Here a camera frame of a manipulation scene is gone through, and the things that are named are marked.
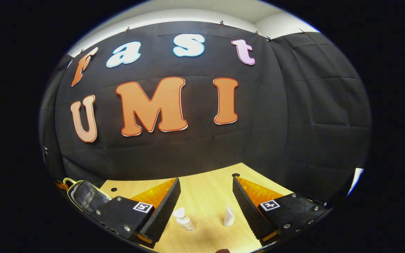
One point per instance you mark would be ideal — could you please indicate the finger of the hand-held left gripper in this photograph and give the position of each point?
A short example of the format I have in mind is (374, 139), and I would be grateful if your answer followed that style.
(62, 185)

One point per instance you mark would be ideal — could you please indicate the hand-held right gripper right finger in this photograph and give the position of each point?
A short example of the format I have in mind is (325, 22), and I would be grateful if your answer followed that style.
(250, 211)

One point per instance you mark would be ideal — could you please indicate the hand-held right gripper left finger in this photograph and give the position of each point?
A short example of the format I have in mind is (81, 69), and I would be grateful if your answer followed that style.
(164, 211)

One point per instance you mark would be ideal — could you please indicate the white squeeze tube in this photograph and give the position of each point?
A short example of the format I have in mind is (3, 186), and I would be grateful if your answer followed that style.
(229, 218)

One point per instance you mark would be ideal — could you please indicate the white pump bottle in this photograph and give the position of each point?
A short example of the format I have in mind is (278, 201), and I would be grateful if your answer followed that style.
(185, 222)

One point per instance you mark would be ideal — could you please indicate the pale yellow suitcase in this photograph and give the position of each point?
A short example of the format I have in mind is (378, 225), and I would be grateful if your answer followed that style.
(86, 196)

